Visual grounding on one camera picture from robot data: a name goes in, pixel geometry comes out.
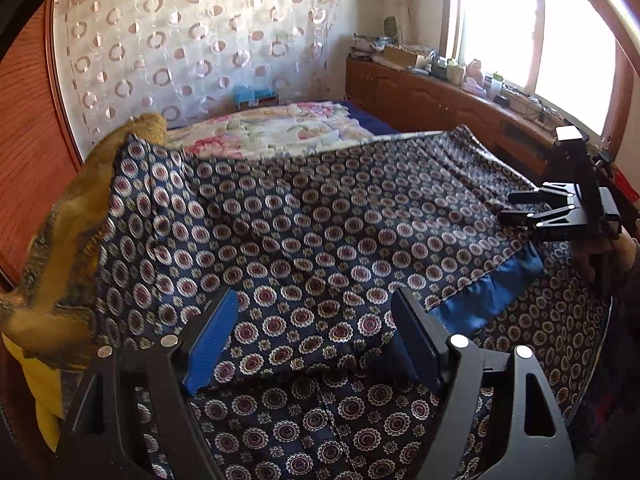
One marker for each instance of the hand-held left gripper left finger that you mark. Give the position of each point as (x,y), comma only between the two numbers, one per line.
(212,345)

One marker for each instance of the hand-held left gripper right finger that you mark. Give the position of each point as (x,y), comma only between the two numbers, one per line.
(420,340)

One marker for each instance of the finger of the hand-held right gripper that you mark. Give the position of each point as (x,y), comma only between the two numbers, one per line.
(545,220)
(545,195)

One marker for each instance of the navy patterned garment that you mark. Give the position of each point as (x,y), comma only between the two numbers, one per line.
(300,240)

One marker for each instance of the person's right forearm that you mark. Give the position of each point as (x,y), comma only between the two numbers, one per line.
(629,275)

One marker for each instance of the person's right hand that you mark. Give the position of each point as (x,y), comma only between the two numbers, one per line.
(600,260)

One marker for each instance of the white power strip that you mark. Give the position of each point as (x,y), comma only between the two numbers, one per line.
(525,102)

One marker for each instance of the small black device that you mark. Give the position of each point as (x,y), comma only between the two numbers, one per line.
(502,101)

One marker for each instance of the green-capped bottle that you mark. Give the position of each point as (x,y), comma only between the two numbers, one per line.
(495,87)

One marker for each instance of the pink tissue pack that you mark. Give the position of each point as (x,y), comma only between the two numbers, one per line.
(476,87)

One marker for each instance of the long wooden cabinet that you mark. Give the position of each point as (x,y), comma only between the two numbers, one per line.
(440,105)

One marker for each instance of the gold-brown patterned garment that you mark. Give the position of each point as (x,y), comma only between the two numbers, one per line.
(65,260)

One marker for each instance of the window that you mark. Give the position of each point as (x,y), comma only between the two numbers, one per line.
(525,25)

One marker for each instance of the yellow plush pillow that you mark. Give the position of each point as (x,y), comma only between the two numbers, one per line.
(35,390)

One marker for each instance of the navy blue blanket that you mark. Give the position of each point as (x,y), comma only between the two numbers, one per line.
(372,122)

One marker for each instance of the cardboard box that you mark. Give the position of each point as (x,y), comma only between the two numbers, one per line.
(402,56)

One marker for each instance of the floral quilt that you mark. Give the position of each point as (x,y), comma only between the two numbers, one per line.
(260,125)

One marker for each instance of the round brown ornament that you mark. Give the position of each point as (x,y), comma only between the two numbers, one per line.
(390,28)

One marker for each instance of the pile of papers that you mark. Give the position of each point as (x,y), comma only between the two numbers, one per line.
(367,46)

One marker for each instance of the teal blue box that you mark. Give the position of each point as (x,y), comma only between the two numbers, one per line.
(255,96)

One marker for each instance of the wooden slatted wardrobe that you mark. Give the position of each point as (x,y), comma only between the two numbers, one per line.
(30,135)

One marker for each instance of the sheer circle-patterned curtain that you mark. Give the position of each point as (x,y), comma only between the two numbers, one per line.
(200,35)

